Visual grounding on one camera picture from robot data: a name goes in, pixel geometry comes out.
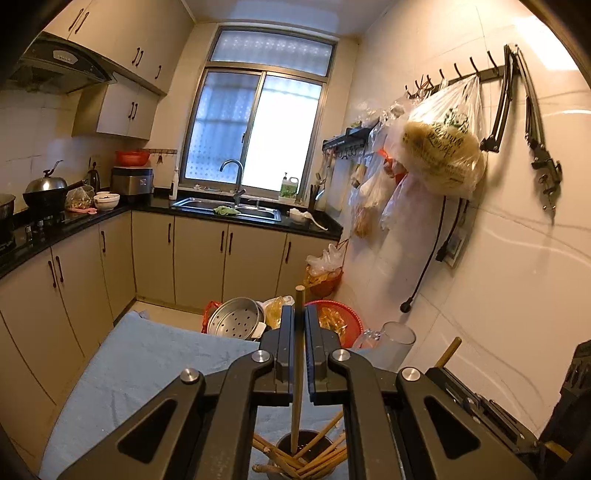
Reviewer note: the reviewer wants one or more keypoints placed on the black gas stove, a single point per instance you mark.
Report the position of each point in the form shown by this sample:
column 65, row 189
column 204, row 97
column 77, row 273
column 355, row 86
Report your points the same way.
column 37, row 226

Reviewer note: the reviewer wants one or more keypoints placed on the dark kettle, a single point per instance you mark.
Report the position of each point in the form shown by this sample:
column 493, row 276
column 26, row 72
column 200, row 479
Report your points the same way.
column 93, row 180

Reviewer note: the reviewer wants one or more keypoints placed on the red plastic basin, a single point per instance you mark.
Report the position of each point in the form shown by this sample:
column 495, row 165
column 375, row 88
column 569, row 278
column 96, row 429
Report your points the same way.
column 341, row 323

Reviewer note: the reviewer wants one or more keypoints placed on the wall socket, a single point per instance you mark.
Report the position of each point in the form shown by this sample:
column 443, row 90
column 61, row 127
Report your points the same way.
column 453, row 251

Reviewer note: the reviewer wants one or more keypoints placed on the beige lower kitchen cabinets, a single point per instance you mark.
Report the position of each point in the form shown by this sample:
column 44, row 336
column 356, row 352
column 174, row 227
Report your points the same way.
column 198, row 258

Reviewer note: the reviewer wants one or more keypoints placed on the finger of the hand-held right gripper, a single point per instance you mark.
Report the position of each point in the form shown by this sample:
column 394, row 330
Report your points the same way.
column 480, row 406

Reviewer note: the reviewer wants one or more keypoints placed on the kitchen window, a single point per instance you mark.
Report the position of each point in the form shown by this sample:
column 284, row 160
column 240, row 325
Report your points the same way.
column 258, row 115

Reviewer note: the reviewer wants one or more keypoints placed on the steel kitchen sink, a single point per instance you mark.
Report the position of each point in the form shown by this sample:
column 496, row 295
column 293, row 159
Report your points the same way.
column 249, row 213

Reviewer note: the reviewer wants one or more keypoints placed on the green detergent bottle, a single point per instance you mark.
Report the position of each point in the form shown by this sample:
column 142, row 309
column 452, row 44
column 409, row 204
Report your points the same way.
column 289, row 187

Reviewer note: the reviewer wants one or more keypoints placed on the red bucket with plastic bags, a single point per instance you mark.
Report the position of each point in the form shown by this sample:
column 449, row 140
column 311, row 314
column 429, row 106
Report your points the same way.
column 325, row 272

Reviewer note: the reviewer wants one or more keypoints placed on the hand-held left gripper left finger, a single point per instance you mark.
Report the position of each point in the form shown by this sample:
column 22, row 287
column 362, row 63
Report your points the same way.
column 289, row 360

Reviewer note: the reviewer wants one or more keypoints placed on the dark round utensil cup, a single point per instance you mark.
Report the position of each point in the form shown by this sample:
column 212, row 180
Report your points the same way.
column 304, row 436

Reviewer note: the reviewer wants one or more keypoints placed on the black wall shelf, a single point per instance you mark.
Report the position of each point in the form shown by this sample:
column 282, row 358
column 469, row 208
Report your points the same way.
column 346, row 138

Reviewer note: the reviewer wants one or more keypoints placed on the large plastic bag of noodles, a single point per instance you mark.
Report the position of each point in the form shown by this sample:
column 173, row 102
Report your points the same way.
column 443, row 147

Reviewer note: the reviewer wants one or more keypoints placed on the hanging clear plastic bags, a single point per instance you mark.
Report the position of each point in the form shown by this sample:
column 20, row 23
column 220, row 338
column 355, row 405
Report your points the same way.
column 378, row 194

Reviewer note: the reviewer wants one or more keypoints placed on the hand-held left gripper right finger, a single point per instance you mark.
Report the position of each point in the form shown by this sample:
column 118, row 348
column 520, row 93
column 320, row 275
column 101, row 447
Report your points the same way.
column 311, row 360

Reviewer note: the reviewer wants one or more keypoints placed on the red plastic bowl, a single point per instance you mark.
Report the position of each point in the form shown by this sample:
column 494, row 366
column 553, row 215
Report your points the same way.
column 132, row 158

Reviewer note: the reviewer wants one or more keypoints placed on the black wall hook rail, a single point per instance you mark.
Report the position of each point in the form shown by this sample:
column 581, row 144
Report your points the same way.
column 461, row 74

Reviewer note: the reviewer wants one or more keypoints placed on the black kitchen countertop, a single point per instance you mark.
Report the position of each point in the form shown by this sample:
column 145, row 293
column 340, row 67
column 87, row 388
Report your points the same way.
column 152, row 207

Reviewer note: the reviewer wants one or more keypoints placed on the clear glass pitcher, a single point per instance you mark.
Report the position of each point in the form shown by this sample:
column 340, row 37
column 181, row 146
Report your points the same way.
column 395, row 344

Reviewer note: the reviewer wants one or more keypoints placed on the yellow plastic bag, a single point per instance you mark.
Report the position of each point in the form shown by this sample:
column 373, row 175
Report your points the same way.
column 274, row 311

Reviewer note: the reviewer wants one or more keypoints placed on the white slim bottle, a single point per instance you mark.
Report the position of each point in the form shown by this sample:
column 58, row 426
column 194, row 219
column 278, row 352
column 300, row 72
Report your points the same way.
column 174, row 184

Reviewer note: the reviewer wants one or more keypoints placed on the black wok with lid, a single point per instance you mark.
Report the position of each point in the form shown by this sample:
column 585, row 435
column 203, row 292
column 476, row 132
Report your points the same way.
column 51, row 189

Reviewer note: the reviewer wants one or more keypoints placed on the green dish cloth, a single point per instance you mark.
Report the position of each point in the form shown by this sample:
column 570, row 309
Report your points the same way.
column 226, row 211

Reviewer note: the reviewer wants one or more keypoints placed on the single wooden chopstick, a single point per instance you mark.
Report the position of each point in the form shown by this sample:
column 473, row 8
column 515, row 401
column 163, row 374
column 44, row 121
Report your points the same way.
column 449, row 353
column 299, row 350

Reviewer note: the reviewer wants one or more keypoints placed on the light blue table cloth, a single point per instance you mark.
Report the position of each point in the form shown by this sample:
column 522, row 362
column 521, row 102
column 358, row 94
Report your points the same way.
column 138, row 360

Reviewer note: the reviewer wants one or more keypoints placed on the steel steamer pot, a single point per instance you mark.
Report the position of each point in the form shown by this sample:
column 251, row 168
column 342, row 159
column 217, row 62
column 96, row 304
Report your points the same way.
column 235, row 321

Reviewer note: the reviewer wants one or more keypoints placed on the steel sink faucet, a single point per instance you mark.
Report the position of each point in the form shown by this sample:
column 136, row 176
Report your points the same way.
column 236, row 180

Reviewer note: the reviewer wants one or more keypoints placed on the plastic bag of food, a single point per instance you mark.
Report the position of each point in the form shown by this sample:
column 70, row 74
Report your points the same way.
column 79, row 198

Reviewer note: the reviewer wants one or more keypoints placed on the steel cooking pot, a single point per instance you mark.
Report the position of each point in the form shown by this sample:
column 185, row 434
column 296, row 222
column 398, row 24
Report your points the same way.
column 6, row 217

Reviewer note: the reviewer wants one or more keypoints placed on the beige upper wall cabinets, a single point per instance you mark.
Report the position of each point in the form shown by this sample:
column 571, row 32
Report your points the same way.
column 124, row 55

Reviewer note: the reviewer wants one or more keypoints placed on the bunch of wooden chopsticks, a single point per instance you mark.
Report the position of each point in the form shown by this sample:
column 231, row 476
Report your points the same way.
column 323, row 461

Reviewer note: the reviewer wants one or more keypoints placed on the countertop chopstick holder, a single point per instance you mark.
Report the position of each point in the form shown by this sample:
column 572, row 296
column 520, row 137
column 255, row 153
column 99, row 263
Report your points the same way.
column 316, row 196

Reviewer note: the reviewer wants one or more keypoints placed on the range hood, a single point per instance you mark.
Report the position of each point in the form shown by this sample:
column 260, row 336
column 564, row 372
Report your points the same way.
column 60, row 64

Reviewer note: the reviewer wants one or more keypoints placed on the steel rice cooker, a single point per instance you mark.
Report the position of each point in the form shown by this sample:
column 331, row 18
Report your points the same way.
column 132, row 184

